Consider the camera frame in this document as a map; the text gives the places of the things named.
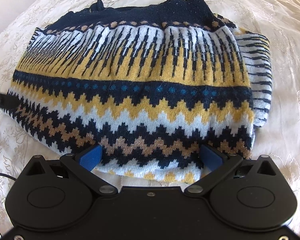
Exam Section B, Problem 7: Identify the cream embroidered bedspread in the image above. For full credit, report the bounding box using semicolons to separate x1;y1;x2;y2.
0;0;300;235

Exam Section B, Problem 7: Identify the navy yellow white knit sweater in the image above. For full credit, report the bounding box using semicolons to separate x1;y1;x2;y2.
7;0;272;183

